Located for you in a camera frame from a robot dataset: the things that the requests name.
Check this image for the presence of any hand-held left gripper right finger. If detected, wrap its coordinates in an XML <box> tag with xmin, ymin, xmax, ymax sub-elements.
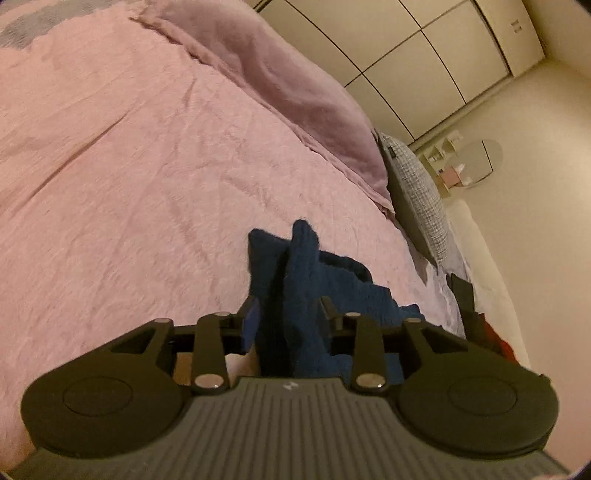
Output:
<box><xmin>318</xmin><ymin>295</ymin><xmax>476</xmax><ymax>395</ymax></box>

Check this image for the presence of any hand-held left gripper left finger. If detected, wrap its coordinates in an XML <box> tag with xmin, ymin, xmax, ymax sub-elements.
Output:
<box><xmin>99</xmin><ymin>295</ymin><xmax>260</xmax><ymax>395</ymax></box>

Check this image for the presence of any dark blue towel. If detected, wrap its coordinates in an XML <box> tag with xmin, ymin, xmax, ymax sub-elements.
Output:
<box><xmin>247</xmin><ymin>219</ymin><xmax>428</xmax><ymax>384</ymax></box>

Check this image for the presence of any black garment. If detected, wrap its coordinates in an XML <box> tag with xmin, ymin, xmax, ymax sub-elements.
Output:
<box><xmin>450</xmin><ymin>272</ymin><xmax>485</xmax><ymax>342</ymax></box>

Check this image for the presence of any grey checked pillow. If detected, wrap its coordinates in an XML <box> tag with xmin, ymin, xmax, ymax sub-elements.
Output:
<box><xmin>376</xmin><ymin>129</ymin><xmax>451</xmax><ymax>266</ymax></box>

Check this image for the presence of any red garment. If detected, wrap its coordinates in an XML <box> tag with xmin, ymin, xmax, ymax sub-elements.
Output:
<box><xmin>482</xmin><ymin>311</ymin><xmax>520</xmax><ymax>363</ymax></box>

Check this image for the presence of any pink lavender textured bedspread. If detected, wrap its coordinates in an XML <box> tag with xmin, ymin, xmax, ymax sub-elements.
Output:
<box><xmin>0</xmin><ymin>0</ymin><xmax>467</xmax><ymax>467</ymax></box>

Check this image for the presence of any white organizer shelf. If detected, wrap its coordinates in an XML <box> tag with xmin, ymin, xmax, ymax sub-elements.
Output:
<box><xmin>427</xmin><ymin>131</ymin><xmax>465</xmax><ymax>199</ymax></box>

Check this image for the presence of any oval mirror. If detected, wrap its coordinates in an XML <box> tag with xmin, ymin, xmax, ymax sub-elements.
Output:
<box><xmin>455</xmin><ymin>140</ymin><xmax>503</xmax><ymax>190</ymax></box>

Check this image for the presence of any lilac fleece blanket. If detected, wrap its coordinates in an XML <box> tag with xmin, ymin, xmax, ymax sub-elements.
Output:
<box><xmin>131</xmin><ymin>0</ymin><xmax>397</xmax><ymax>215</ymax></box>

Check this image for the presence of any cream panelled wardrobe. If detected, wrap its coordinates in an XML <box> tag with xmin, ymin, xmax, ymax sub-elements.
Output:
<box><xmin>252</xmin><ymin>0</ymin><xmax>548</xmax><ymax>144</ymax></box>

